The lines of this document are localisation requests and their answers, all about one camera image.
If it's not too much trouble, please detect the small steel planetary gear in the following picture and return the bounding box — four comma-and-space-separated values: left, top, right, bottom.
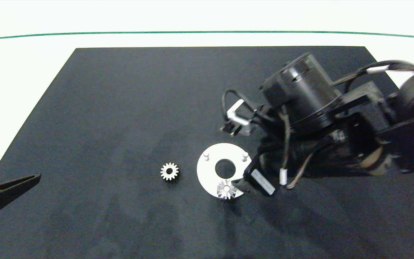
160, 162, 179, 181
217, 180, 237, 200

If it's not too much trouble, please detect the round white carrier plate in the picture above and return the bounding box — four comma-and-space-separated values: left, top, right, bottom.
197, 143, 253, 199

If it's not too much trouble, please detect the dark table mat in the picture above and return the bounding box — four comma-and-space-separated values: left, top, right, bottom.
0, 46, 414, 259

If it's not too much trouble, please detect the braided cable white tag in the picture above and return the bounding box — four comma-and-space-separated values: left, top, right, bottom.
278, 106, 319, 190

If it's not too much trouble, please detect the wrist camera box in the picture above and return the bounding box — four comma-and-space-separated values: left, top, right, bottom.
222, 99, 253, 138

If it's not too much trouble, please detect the camera black cable loop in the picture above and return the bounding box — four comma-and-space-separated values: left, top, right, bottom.
222, 89, 265, 124

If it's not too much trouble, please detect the arm black tagged cable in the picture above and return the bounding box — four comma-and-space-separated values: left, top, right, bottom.
331, 60, 414, 95

